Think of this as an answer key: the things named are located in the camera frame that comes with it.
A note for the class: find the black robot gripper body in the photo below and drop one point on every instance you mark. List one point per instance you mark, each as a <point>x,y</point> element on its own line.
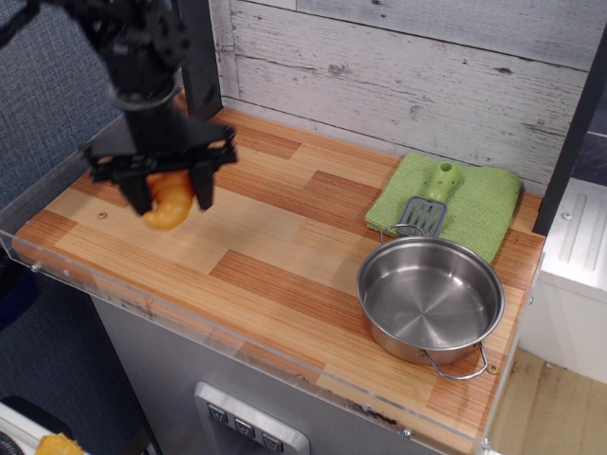
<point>152,137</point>

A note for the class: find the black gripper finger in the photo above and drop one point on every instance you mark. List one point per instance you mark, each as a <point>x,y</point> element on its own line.
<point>136,190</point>
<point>201,175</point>

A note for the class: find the orange plastic toy croissant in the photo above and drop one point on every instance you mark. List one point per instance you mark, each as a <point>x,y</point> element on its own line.
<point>172,194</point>

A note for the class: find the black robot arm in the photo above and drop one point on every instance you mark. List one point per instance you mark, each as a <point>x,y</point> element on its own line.
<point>142,44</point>

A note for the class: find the grey toy fridge cabinet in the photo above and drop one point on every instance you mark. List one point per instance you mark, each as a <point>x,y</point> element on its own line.
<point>164,360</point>

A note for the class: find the silver dispenser button panel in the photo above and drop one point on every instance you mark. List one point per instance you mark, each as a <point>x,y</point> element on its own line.
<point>249,422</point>

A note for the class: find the stainless steel pot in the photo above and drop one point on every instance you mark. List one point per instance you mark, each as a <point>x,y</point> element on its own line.
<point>428,300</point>

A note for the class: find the yellow black object bottom left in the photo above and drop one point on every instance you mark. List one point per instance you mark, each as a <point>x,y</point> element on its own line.
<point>29,429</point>

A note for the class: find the green folded cloth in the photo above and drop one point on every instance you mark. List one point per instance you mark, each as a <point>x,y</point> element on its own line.
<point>480,206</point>

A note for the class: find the black vertical post left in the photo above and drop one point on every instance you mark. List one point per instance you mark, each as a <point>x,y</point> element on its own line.
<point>199,69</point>

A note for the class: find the black vertical post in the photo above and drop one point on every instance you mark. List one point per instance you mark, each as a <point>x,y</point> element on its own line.
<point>199,69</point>
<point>579,127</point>

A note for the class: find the green handled grey spatula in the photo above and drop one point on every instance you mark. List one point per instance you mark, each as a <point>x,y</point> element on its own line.
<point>424,214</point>

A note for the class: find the clear acrylic guard rail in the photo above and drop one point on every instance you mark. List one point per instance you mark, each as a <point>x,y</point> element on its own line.
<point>275,261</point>

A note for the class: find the black vertical post right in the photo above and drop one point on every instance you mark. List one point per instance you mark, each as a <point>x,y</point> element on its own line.
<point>579,127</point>

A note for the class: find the white aluminium side frame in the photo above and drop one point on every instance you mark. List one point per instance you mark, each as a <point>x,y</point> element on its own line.
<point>564,322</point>

